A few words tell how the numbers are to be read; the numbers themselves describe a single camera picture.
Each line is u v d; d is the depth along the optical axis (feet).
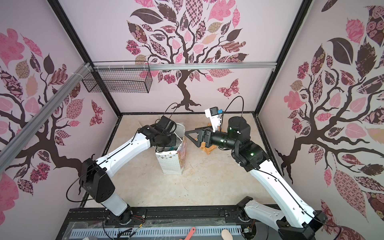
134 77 3.11
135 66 2.96
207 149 3.12
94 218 2.45
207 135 1.65
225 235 2.21
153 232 2.29
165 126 2.08
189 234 2.24
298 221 1.19
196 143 1.67
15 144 1.69
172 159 2.39
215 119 1.74
